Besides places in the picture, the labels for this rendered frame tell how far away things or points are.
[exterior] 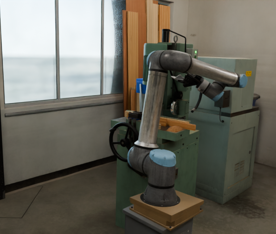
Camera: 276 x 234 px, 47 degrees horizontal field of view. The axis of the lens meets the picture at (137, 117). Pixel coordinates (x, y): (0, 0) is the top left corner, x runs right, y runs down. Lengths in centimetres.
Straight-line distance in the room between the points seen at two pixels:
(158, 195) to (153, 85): 62
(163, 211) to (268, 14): 330
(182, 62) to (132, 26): 226
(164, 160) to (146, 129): 24
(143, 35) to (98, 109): 112
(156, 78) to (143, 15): 240
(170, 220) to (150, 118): 58
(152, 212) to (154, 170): 22
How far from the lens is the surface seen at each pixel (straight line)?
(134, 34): 402
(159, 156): 174
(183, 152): 258
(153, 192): 180
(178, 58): 180
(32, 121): 342
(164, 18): 448
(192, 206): 184
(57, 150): 365
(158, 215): 176
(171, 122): 239
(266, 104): 447
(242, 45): 459
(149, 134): 188
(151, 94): 187
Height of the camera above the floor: 145
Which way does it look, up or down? 12 degrees down
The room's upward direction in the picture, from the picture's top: 2 degrees clockwise
